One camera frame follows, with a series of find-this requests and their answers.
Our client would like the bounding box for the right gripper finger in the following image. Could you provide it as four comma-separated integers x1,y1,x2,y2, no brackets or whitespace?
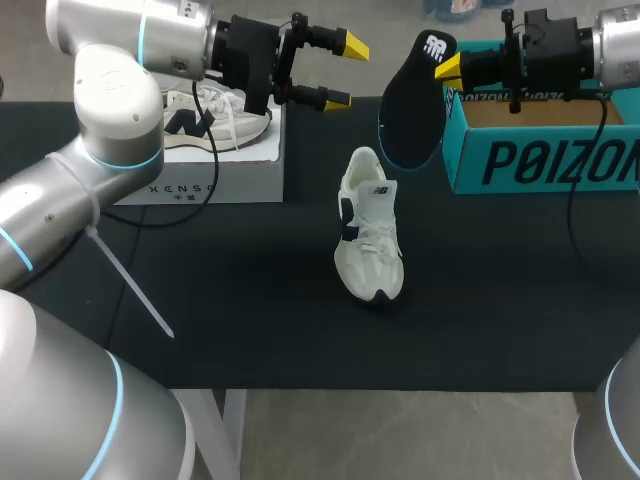
442,73,507,93
433,51,504,81

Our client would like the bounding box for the white shoebox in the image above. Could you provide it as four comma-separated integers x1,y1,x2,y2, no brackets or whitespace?
110,74,287,207

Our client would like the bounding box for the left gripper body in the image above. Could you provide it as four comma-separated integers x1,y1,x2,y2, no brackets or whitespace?
209,13,308,116

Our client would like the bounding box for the teal box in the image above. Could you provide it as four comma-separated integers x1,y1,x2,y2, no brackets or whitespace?
440,38,640,196

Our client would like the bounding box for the black cable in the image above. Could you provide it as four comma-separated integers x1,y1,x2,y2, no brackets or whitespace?
99,79,222,229
565,94,640,301

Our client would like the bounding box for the cream sneaker with dark logo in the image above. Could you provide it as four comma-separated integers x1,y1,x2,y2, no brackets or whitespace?
333,146,406,303
160,83,274,152

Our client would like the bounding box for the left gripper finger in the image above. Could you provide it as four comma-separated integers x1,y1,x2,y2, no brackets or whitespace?
287,84,353,112
298,25,372,63

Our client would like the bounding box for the black and blue insole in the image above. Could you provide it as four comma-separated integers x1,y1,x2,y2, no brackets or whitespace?
377,29,458,172

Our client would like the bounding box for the white cable tie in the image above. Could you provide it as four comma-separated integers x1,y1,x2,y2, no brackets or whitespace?
45,151,176,341

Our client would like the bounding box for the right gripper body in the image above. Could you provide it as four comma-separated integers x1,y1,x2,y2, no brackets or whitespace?
498,8,597,114

